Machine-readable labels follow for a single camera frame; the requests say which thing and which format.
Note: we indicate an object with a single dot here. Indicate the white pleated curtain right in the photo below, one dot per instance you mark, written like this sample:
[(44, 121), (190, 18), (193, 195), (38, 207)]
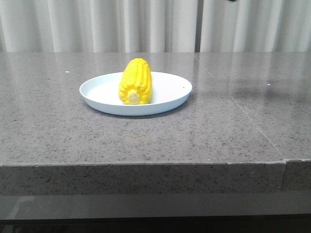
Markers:
[(253, 25)]

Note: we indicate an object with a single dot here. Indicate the white pleated curtain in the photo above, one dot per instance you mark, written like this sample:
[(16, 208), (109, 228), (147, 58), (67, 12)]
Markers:
[(253, 25), (100, 25)]

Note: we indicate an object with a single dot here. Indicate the white pleated curtain left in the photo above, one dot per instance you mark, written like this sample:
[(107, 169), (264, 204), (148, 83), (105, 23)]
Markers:
[(100, 25)]

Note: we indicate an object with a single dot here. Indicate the yellow corn cob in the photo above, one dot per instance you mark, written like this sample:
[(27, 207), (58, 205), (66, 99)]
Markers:
[(136, 83)]

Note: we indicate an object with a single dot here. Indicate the light blue round plate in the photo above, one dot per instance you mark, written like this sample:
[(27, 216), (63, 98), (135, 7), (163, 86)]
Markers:
[(169, 91)]

